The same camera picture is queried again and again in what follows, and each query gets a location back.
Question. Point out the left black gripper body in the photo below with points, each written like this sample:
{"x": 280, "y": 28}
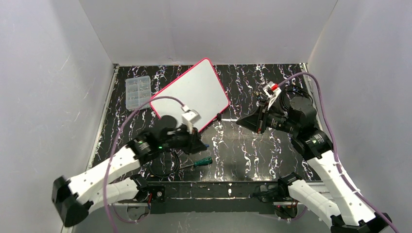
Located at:
{"x": 192, "y": 140}

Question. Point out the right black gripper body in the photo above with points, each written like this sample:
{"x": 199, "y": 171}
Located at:
{"x": 262, "y": 119}

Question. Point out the white marker pen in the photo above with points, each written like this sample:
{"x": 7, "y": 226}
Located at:
{"x": 228, "y": 120}

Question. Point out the pink framed whiteboard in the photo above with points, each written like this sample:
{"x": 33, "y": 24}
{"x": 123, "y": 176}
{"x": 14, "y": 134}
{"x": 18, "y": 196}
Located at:
{"x": 201, "y": 89}

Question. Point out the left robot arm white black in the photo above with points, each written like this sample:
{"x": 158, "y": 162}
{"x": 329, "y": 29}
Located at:
{"x": 76, "y": 197}

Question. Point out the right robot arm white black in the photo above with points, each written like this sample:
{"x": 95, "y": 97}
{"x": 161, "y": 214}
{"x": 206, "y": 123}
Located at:
{"x": 346, "y": 211}

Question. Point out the clear plastic organizer box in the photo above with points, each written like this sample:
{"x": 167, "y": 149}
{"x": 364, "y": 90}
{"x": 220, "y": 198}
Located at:
{"x": 138, "y": 91}

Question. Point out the green handled screwdriver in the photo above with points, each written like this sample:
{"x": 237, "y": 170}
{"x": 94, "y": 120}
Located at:
{"x": 203, "y": 162}

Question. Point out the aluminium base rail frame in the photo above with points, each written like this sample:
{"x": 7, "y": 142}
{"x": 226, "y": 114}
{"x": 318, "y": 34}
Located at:
{"x": 238, "y": 154}

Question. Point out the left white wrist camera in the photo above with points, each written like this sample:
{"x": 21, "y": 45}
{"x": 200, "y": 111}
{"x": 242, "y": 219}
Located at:
{"x": 189, "y": 118}

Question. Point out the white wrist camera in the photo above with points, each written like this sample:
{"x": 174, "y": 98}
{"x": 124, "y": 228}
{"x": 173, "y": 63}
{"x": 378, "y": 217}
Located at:
{"x": 189, "y": 118}
{"x": 272, "y": 91}

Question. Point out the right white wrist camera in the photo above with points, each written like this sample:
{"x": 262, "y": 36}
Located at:
{"x": 272, "y": 91}

